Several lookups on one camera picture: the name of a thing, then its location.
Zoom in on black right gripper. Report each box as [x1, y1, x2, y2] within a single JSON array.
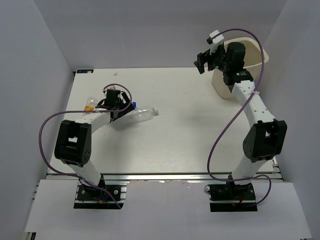
[[193, 44, 230, 75]]

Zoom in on clear crushed bottle white cap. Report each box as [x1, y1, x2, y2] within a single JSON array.
[[116, 106, 159, 125]]

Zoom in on small clear bottle yellow cap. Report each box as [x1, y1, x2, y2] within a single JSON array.
[[84, 97, 99, 115]]

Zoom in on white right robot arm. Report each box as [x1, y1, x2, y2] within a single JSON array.
[[194, 42, 288, 201]]

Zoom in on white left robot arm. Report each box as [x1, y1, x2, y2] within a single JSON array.
[[54, 89, 135, 200]]

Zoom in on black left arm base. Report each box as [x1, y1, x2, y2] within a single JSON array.
[[73, 181, 127, 210]]

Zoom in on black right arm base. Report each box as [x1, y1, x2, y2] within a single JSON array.
[[204, 182, 258, 213]]

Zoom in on cream plastic bin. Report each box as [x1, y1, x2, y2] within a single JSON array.
[[211, 37, 262, 99]]

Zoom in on blue table label sticker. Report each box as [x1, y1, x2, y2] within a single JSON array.
[[76, 69, 94, 74]]

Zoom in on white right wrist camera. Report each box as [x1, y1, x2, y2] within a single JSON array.
[[206, 30, 224, 55]]

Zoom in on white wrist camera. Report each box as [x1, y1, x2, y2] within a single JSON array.
[[206, 30, 224, 55], [102, 84, 117, 95]]

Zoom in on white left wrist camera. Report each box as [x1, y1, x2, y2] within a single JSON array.
[[102, 84, 117, 95]]

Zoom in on aluminium table edge rail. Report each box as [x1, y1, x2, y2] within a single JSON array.
[[45, 164, 284, 181]]

